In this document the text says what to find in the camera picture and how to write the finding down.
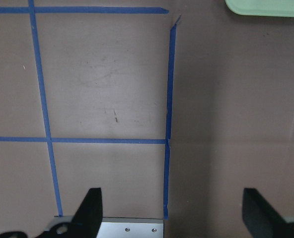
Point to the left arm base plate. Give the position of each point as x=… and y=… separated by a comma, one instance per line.
x=131, y=228

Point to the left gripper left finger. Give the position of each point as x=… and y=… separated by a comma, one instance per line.
x=86, y=221

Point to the light green tray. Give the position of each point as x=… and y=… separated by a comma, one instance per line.
x=273, y=8

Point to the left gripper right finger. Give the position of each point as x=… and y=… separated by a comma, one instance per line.
x=261, y=219

